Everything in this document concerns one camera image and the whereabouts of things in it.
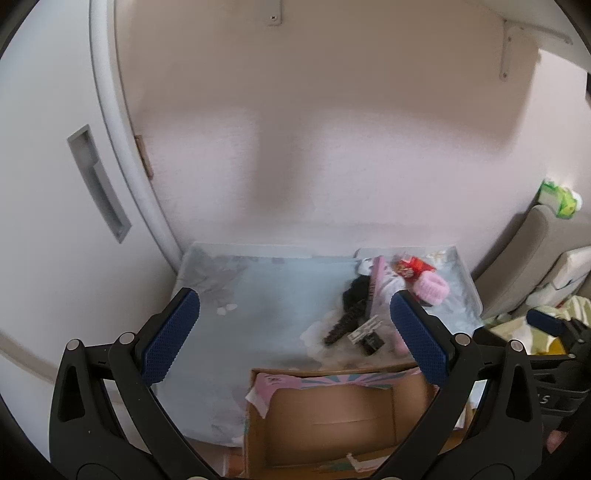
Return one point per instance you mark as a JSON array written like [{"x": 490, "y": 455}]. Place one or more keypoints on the brown door hinge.
[{"x": 144, "y": 155}]

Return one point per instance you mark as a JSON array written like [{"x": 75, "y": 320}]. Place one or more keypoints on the yellow-green cloth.
[{"x": 517, "y": 330}]

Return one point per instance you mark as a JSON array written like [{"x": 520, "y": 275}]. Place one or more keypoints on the beige chair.
[{"x": 519, "y": 263}]

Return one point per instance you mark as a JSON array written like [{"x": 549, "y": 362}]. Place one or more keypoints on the white sliding door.
[{"x": 51, "y": 207}]

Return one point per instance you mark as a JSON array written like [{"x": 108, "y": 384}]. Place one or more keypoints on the white shelf bracket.
[
  {"x": 275, "y": 11},
  {"x": 508, "y": 46}
]

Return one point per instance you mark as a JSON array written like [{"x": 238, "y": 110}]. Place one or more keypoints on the brown cardboard box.
[{"x": 330, "y": 415}]

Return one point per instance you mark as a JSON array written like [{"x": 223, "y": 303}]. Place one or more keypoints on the red snack packet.
[{"x": 411, "y": 266}]

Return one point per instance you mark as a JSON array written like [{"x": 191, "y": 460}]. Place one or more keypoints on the small black tagged item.
[{"x": 369, "y": 339}]

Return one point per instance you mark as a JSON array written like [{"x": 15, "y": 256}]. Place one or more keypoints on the white black-spotted plush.
[{"x": 364, "y": 265}]

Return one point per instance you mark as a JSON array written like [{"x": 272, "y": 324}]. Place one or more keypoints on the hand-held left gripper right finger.
[{"x": 418, "y": 337}]

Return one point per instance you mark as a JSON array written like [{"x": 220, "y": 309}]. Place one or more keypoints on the pink knit scrunchie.
[{"x": 431, "y": 287}]

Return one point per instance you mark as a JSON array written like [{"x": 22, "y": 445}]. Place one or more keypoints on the black curly hair piece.
[{"x": 353, "y": 302}]

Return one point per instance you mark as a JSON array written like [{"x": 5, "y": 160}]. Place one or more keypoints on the person's right forearm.
[{"x": 561, "y": 442}]

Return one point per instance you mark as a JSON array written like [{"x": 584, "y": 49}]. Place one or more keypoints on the green tissue pack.
[{"x": 558, "y": 198}]

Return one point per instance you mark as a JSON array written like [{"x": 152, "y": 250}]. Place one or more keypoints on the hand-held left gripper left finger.
[{"x": 171, "y": 337}]

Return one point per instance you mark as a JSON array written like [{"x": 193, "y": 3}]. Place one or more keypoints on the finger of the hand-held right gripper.
[{"x": 544, "y": 321}]

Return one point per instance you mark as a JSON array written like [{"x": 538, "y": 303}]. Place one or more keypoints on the white cushion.
[{"x": 570, "y": 270}]

